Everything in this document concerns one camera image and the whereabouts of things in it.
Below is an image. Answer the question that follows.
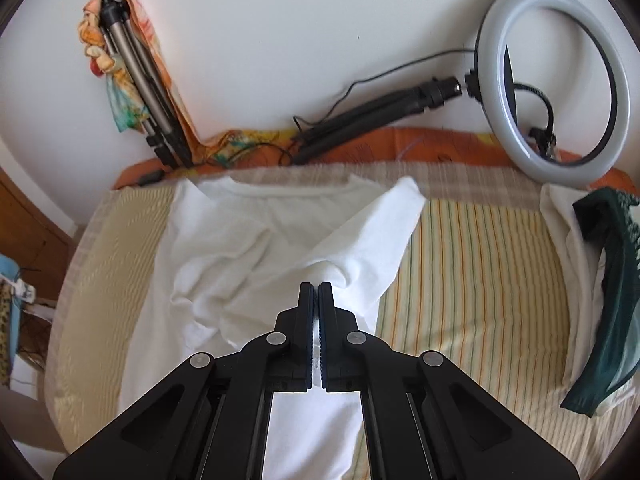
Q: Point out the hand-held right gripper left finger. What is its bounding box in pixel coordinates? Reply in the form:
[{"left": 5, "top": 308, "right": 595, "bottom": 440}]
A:
[{"left": 52, "top": 282, "right": 319, "bottom": 480}]

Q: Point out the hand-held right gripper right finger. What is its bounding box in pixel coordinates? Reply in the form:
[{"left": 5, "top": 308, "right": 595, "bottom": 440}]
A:
[{"left": 318, "top": 282, "right": 593, "bottom": 480}]

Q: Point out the white t-shirt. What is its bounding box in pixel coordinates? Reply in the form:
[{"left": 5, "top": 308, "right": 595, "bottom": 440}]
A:
[{"left": 117, "top": 175, "right": 428, "bottom": 480}]

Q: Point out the yellow striped sheet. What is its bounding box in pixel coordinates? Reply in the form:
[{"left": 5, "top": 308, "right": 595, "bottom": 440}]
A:
[{"left": 52, "top": 187, "right": 576, "bottom": 480}]

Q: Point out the orange mattress cover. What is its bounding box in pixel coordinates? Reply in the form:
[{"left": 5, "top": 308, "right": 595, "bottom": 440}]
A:
[{"left": 112, "top": 127, "right": 640, "bottom": 196}]

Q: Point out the beige checked blanket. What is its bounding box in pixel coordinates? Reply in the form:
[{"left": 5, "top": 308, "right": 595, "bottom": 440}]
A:
[{"left": 45, "top": 162, "right": 551, "bottom": 461}]

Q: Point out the black tripod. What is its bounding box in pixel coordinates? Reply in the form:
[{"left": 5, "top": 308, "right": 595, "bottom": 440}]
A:
[{"left": 292, "top": 76, "right": 463, "bottom": 166}]

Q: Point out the white garment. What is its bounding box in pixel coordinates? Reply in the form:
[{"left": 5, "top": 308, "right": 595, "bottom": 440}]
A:
[{"left": 540, "top": 182, "right": 640, "bottom": 411}]

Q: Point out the dark green garment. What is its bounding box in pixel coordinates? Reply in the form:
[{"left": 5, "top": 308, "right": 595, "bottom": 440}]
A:
[{"left": 560, "top": 186, "right": 640, "bottom": 416}]

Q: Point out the wooden cabinet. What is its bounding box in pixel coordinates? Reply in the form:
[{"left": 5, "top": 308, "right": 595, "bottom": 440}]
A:
[{"left": 0, "top": 165, "right": 76, "bottom": 306}]

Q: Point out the leopard print cloth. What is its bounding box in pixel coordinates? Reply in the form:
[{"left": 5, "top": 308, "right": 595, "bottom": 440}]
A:
[{"left": 0, "top": 292, "right": 12, "bottom": 386}]

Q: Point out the silver tripod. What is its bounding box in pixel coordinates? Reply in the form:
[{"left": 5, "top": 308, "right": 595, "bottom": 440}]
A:
[{"left": 100, "top": 0, "right": 196, "bottom": 170}]

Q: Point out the orange floral printed cloth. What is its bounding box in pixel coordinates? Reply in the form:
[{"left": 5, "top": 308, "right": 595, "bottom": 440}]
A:
[{"left": 77, "top": 0, "right": 301, "bottom": 168}]

